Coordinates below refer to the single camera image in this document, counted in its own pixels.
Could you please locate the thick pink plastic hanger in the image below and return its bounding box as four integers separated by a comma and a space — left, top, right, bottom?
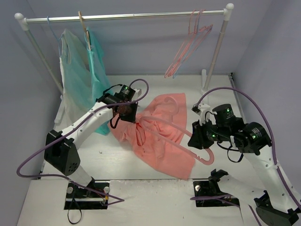
139, 116, 215, 165

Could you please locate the salmon pink t shirt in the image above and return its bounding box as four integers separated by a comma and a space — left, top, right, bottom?
110, 93, 195, 180

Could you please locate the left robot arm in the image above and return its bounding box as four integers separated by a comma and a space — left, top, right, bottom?
44, 85, 142, 198

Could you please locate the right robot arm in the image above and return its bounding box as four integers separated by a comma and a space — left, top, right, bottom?
188, 104, 301, 226

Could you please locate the teal green t shirt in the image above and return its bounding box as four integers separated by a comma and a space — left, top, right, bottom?
84, 27, 113, 136

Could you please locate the pale mint white shirt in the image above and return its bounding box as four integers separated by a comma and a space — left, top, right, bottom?
60, 29, 94, 123

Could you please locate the wooden hanger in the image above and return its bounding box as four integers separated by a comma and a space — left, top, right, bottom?
78, 11, 91, 50

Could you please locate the thin pink hanger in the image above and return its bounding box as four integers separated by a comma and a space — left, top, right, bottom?
164, 9, 214, 79

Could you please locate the white metal clothes rack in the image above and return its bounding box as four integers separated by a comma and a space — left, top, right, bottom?
14, 3, 234, 93

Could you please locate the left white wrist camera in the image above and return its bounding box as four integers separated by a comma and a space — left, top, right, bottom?
134, 88, 142, 97

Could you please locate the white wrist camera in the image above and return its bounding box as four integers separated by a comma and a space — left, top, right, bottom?
191, 103, 211, 128
134, 88, 142, 97

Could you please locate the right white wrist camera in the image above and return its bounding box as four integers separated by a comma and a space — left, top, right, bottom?
191, 103, 211, 128

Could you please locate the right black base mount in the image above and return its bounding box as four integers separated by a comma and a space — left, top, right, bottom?
191, 169, 240, 208

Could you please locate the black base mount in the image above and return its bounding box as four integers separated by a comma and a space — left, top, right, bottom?
64, 183, 108, 210
191, 169, 240, 208

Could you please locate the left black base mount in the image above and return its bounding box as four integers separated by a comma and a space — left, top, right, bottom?
64, 183, 108, 210

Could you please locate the blue wire hanger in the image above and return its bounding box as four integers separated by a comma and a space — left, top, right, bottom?
47, 16, 62, 56

